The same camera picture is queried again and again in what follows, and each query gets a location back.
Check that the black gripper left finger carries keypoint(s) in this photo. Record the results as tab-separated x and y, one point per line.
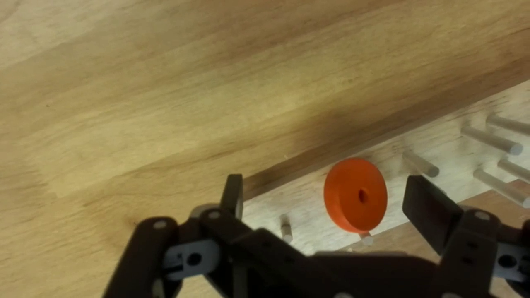
160	249

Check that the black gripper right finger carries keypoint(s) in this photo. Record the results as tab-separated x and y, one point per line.
475	242

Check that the orange disc with hole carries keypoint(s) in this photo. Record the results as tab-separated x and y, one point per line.
357	192

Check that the wooden peg board with dowels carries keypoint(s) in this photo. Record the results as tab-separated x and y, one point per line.
304	204

